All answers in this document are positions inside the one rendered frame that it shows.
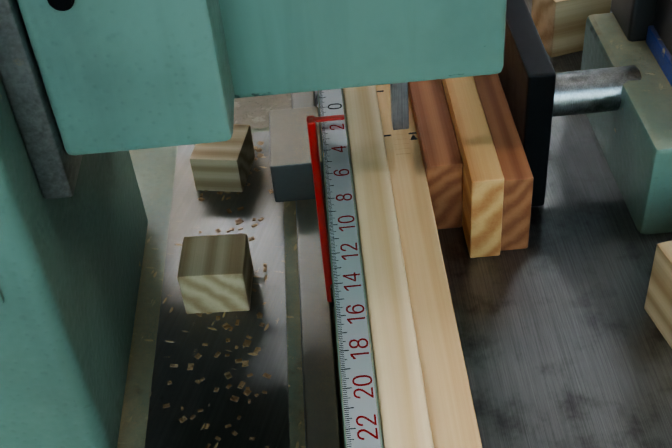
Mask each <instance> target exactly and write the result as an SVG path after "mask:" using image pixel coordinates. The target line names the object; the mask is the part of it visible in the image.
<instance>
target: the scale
mask: <svg viewBox="0 0 672 448"><path fill-rule="evenodd" d="M319 100H320V112H321V117H322V116H333V115H344V111H343V102H342V93H341V89H330V90H320V91H319ZM321 125H322V137H323V150H324V162H325V175H326V188H327V200H328V213H329V225H330V238H331V250H332V263H333V275H334V288H335V300H336V313H337V326H338V338H339V351H340V363H341V376H342V388H343V401H344V413H345V426H346V439H347V448H381V443H380V434H379V425H378V416H377V407H376V398H375V389H374V380H373V371H372V362H371V353H370V344H369V335H368V326H367V317H366V308H365V299H364V290H363V282H362V273H361V264H360V255H359V246H358V237H357V228H356V219H355V210H354V201H353V192H352V183H351V174H350V165H349V156H348V147H347V138H346V129H345V120H335V121H325V122H321Z"/></svg>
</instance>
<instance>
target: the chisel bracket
mask: <svg viewBox="0 0 672 448"><path fill-rule="evenodd" d="M218 1H219V7H220V12H221V18H222V24H223V30H224V36H225V42H226V48H227V53H228V59H229V65H230V71H231V77H232V83H233V89H234V94H235V97H234V98H245V97H255V96H266V95H277V94H287V93H298V92H309V91H320V90H330V89H341V88H352V87H362V86H373V85H384V84H394V83H405V82H416V81H427V80H437V79H448V78H459V77H469V76H480V75H491V74H498V73H500V72H501V71H502V68H503V66H504V49H505V29H506V9H507V0H218Z"/></svg>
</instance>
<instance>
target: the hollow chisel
mask: <svg viewBox="0 0 672 448"><path fill-rule="evenodd" d="M390 97H391V120H392V127H393V130H401V129H409V106H408V82H405V83H394V84H390Z"/></svg>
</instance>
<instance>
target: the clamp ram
mask: <svg viewBox="0 0 672 448"><path fill-rule="evenodd" d="M498 75H499V78H500V81H501V84H502V87H503V90H504V93H505V96H506V99H507V102H508V104H509V107H510V110H511V113H512V116H513V119H514V122H515V125H516V128H517V131H518V134H519V137H520V140H521V142H522V145H523V148H524V151H525V154H526V157H527V160H528V163H529V166H530V169H531V172H532V175H533V178H534V180H533V193H532V205H531V207H535V206H542V205H544V202H545V191H546V180H547V169H548V159H549V148H550V137H551V126H552V117H556V116H566V115H577V114H588V113H598V112H609V111H617V110H618V109H619V107H620V104H621V91H622V87H623V84H624V83H626V82H627V81H633V80H641V78H642V77H641V73H640V71H639V69H638V68H637V67H636V66H635V65H631V66H620V67H609V68H599V69H588V70H577V71H567V72H556V73H555V71H554V68H553V66H552V64H551V61H550V59H549V57H548V54H547V52H546V50H545V47H544V45H543V43H542V40H541V38H540V36H539V33H538V31H537V29H536V26H535V24H534V22H533V19H532V17H531V14H530V12H529V10H528V7H527V5H526V3H525V0H507V9H506V29H505V49H504V66H503V68H502V71H501V72H500V73H498Z"/></svg>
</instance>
